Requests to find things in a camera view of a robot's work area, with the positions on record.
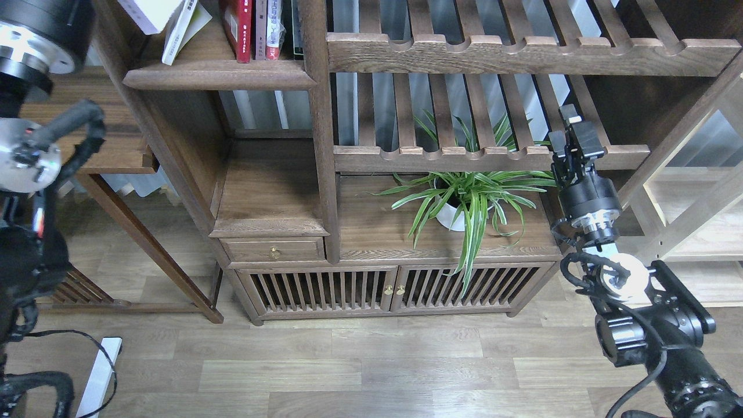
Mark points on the white plant pot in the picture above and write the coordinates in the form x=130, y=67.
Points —
x=450, y=218

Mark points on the red white upright book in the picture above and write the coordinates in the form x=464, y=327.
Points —
x=274, y=36

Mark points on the white metal leg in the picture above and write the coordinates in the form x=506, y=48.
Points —
x=99, y=379

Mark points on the dark slatted wooden rack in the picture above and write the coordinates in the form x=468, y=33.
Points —
x=76, y=291

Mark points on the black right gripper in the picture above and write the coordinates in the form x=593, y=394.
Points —
x=575, y=148

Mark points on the slatted cabinet door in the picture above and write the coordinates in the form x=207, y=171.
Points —
x=283, y=293
x=433, y=289

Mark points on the left slatted cabinet door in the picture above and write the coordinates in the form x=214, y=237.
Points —
x=283, y=293

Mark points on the right slatted cabinet door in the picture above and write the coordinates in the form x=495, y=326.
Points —
x=433, y=289

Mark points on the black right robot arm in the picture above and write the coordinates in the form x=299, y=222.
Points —
x=644, y=314

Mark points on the dark wooden bookshelf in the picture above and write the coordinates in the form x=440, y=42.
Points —
x=303, y=147

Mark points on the yellow green book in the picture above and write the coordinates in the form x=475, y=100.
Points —
x=188, y=18

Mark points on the light wooden shelf unit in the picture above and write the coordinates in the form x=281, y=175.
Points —
x=683, y=202

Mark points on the dark wooden side table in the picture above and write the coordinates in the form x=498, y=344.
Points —
x=124, y=152

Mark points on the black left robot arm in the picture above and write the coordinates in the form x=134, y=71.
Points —
x=39, y=38

